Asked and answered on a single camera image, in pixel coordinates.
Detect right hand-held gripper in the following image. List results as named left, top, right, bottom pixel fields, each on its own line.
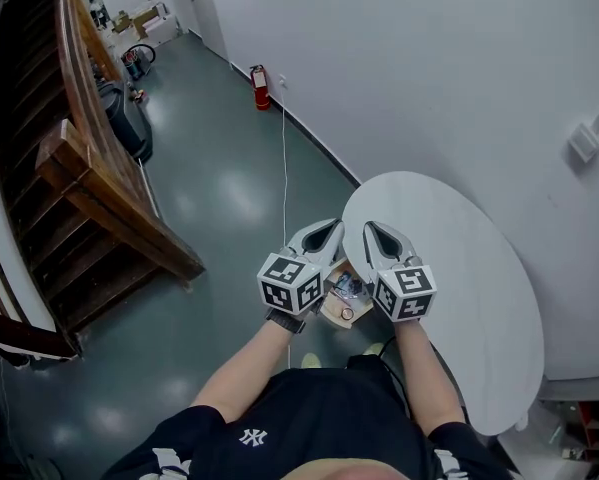
left=361, top=220, right=438, bottom=323

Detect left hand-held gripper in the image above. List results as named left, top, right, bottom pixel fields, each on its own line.
left=256, top=217, right=348, bottom=316

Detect small dark item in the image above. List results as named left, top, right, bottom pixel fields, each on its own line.
left=330, top=270, right=364, bottom=295

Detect wooden drawer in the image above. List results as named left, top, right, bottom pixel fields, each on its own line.
left=319, top=259, right=376, bottom=330

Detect person's right forearm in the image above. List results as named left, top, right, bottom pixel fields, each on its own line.
left=392, top=318, right=468, bottom=427

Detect person's left forearm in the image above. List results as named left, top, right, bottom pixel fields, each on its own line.
left=192, top=323, right=301, bottom=423

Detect white oval table top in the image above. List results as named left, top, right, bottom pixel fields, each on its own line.
left=341, top=170, right=546, bottom=437

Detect red fire extinguisher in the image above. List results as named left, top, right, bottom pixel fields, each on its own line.
left=249, top=63, right=272, bottom=112

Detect black printed t-shirt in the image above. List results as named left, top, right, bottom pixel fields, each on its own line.
left=98, top=353, right=515, bottom=480

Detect black trash bin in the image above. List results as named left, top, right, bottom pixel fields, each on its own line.
left=98, top=81, right=154, bottom=164

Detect wooden staircase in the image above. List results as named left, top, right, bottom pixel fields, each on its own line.
left=0, top=0, right=206, bottom=360

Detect red metal rack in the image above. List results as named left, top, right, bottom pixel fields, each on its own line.
left=553, top=399, right=599, bottom=464

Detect cardboard boxes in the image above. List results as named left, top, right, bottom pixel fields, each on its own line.
left=109, top=1, right=180, bottom=47

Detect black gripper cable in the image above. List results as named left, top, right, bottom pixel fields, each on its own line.
left=376, top=335, right=413, bottom=419

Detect white wall junction box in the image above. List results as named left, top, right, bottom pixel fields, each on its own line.
left=565, top=122, right=599, bottom=164

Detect green bucket with black hose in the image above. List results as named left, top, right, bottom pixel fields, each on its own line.
left=120, top=42, right=157, bottom=81

